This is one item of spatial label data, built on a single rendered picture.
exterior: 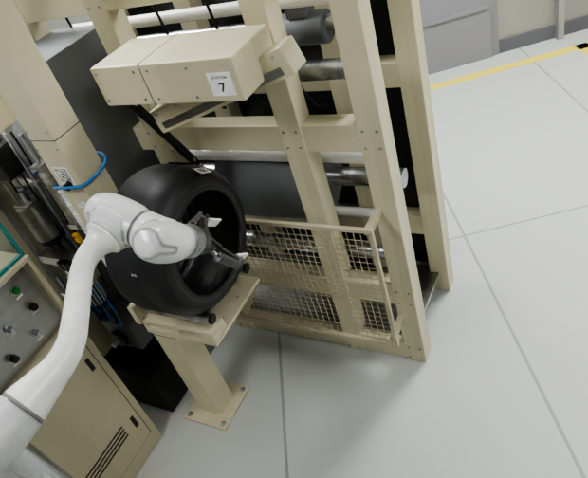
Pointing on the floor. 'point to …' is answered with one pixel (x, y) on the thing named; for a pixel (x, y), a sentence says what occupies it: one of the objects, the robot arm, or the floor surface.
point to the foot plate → (223, 411)
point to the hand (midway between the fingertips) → (229, 239)
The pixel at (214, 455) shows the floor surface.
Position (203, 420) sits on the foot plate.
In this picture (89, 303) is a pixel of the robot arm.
